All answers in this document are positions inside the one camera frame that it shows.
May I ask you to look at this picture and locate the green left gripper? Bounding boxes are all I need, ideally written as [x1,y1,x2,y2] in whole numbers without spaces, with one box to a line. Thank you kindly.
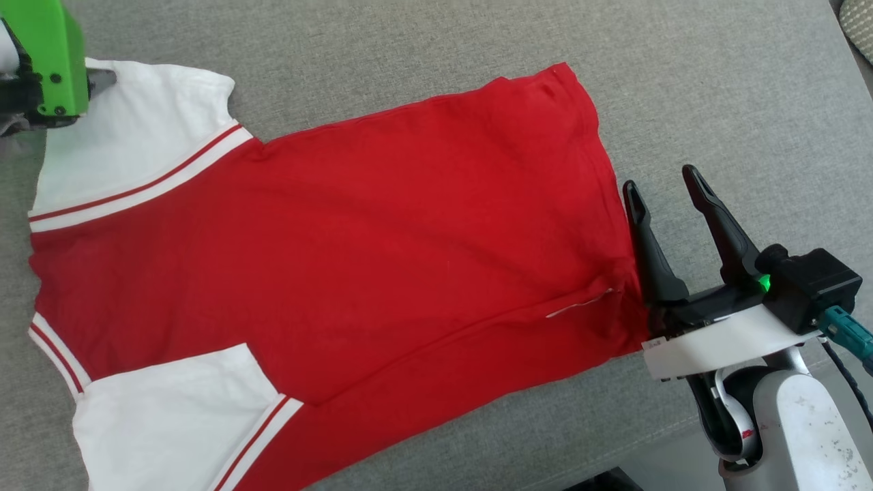
[0,0,117,138]

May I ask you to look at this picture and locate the patterned cushion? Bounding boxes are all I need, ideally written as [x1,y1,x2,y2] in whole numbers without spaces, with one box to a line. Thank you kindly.
[838,0,873,66]

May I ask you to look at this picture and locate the teal cable connector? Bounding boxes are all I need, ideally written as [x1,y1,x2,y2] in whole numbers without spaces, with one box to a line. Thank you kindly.
[818,306,873,376]

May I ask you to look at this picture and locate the grey fabric sofa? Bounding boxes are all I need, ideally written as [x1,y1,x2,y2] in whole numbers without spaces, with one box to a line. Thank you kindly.
[0,0,873,491]

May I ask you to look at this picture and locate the red and white t-shirt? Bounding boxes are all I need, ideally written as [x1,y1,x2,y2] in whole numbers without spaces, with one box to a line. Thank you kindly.
[27,58,650,491]

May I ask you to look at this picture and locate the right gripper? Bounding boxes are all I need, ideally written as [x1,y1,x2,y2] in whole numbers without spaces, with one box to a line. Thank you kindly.
[622,164,823,382]

